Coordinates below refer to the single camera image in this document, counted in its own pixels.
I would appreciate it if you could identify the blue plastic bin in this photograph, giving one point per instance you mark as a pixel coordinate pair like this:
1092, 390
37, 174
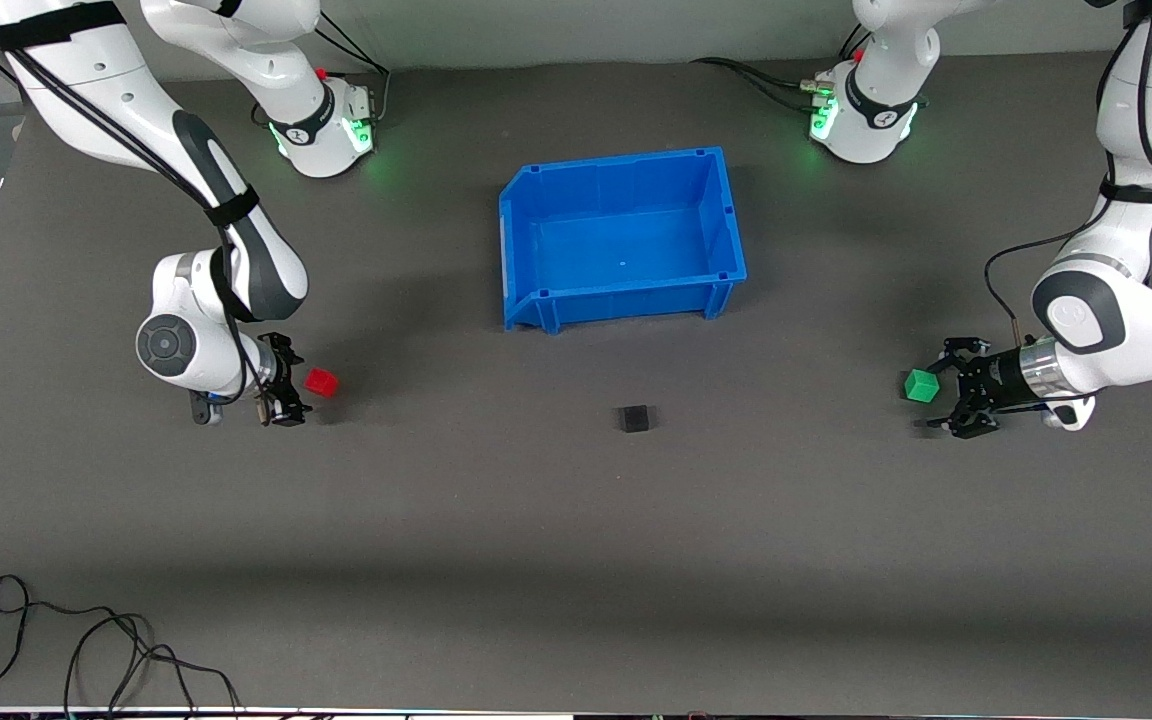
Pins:
626, 250

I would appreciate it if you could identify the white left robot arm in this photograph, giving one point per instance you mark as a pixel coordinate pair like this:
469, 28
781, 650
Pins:
1116, 320

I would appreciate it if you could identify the small green cube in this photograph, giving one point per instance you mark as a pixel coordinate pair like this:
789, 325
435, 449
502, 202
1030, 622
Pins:
921, 386

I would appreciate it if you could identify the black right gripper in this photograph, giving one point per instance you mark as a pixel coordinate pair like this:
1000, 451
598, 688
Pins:
275, 379

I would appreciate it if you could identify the small red cube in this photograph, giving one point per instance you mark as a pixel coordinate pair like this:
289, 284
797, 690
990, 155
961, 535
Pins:
322, 382

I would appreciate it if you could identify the dark grey table mat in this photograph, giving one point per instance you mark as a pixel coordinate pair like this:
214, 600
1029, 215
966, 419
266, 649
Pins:
436, 550

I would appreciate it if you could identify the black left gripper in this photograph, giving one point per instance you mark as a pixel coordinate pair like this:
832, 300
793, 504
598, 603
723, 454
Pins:
987, 385

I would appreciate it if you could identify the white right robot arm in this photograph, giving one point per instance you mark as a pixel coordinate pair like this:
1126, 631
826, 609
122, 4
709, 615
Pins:
96, 90

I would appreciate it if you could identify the small black cube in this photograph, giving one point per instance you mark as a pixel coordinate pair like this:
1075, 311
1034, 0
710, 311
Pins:
635, 419

